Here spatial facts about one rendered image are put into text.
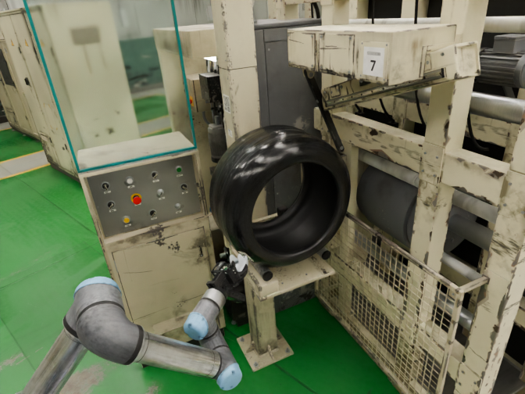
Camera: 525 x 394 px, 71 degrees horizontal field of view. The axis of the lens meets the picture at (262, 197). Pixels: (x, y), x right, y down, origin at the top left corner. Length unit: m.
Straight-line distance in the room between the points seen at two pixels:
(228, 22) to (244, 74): 0.20
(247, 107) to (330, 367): 1.54
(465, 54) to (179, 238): 1.50
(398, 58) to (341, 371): 1.74
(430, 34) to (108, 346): 1.19
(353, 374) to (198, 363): 1.38
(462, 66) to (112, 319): 1.13
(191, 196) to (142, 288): 0.56
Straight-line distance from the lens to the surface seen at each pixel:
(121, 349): 1.00
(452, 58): 1.20
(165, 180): 1.93
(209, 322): 1.22
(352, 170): 1.95
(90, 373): 2.66
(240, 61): 1.59
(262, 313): 2.19
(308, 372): 2.36
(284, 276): 1.68
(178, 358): 1.09
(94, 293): 1.07
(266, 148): 1.32
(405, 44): 1.19
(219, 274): 1.28
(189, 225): 2.01
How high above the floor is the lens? 1.86
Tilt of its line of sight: 27 degrees down
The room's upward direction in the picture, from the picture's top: 5 degrees counter-clockwise
